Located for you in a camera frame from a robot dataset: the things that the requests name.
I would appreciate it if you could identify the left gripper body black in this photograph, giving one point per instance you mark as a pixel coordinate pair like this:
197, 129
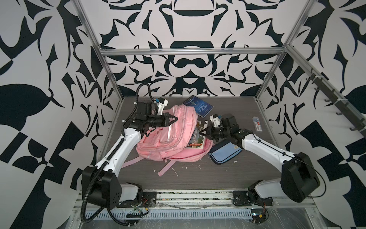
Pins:
155, 120

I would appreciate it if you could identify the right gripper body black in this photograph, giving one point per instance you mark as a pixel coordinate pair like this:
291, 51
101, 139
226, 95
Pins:
220, 133

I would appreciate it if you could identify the illustrated comic book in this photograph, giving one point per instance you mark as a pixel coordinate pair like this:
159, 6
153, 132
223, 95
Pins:
197, 141

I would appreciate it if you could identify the pink student backpack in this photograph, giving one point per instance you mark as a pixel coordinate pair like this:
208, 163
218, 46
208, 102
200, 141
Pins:
169, 143

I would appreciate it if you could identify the blue pencil case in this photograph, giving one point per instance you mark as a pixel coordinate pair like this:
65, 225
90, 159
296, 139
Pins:
224, 151

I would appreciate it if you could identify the blue Little Prince book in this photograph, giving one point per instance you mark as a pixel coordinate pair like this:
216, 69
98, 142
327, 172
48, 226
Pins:
201, 107

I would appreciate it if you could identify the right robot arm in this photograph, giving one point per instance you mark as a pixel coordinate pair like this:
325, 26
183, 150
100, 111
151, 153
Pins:
298, 176

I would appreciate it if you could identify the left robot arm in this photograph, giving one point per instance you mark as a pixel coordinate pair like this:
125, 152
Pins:
100, 184

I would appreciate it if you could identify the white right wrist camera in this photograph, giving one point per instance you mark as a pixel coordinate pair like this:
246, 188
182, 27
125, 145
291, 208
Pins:
216, 120

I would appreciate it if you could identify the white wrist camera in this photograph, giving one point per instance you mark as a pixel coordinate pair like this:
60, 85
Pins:
161, 103
216, 120

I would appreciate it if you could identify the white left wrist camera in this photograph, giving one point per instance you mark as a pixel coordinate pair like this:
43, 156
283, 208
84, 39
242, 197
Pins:
161, 103

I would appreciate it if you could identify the aluminium front rail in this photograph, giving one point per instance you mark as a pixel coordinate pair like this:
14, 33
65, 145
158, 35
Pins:
219, 197

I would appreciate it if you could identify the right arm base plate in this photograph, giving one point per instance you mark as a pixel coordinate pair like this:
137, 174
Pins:
249, 198

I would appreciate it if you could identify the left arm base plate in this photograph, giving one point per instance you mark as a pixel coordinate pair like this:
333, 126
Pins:
143, 200

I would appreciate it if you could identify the white perforated cable duct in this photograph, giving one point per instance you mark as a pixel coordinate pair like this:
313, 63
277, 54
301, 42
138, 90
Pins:
156, 214

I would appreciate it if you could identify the wall hook rack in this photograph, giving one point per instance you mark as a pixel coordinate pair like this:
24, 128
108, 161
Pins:
335, 98

